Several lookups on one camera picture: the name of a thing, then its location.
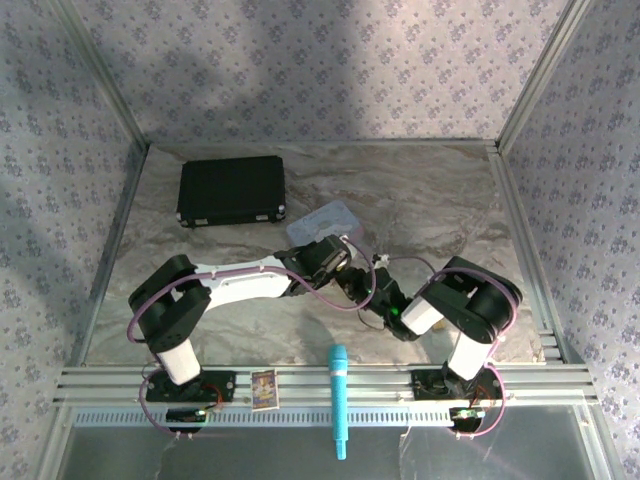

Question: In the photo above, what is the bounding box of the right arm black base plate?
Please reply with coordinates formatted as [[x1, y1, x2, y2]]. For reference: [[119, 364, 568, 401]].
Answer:
[[412, 368, 507, 402]]

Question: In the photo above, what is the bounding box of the left small circuit board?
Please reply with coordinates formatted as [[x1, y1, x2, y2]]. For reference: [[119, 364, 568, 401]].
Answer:
[[166, 407, 209, 434]]

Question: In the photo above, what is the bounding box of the teal marker pen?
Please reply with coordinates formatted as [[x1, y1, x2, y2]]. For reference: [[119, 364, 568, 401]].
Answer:
[[327, 343, 350, 462]]

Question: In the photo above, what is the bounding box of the aluminium rail under arm bases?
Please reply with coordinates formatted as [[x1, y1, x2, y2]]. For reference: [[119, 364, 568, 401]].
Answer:
[[58, 364, 599, 409]]

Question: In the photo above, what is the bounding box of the small circuit board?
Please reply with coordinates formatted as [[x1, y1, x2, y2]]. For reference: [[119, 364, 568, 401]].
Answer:
[[449, 406, 486, 432], [166, 407, 209, 434]]

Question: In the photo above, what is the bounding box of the clear plastic bag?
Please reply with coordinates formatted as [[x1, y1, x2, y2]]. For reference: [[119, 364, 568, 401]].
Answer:
[[286, 199, 365, 247]]

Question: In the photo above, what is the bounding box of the slotted grey cable duct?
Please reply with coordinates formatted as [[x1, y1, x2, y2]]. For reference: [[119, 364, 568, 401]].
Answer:
[[73, 405, 454, 429]]

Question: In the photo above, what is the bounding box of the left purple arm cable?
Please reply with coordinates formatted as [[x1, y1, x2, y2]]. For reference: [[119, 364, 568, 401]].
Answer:
[[127, 237, 376, 444]]

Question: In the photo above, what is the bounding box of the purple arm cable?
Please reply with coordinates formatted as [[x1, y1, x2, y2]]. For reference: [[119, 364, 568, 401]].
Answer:
[[127, 237, 376, 444], [387, 254, 519, 441]]

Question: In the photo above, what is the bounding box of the small picture card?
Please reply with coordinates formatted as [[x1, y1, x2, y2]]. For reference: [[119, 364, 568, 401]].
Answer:
[[249, 368, 280, 412]]

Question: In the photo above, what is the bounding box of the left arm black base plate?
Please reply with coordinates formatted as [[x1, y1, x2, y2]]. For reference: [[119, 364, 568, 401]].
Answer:
[[142, 368, 237, 404]]

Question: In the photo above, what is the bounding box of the aluminium corner post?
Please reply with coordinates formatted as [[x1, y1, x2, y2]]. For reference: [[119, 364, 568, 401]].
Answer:
[[494, 0, 599, 151], [49, 0, 151, 151]]

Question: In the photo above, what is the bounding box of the right small circuit board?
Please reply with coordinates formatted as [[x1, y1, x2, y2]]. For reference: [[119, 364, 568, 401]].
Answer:
[[449, 406, 486, 432]]

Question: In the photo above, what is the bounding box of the aluminium side rail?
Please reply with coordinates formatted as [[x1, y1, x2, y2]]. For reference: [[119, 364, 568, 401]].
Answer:
[[69, 144, 151, 369], [489, 144, 569, 364]]

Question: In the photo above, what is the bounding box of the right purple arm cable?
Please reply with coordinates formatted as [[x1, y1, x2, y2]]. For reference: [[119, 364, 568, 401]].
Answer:
[[387, 254, 519, 441]]

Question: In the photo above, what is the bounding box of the black hard case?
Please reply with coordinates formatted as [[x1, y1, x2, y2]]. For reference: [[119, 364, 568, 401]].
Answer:
[[177, 154, 288, 229]]

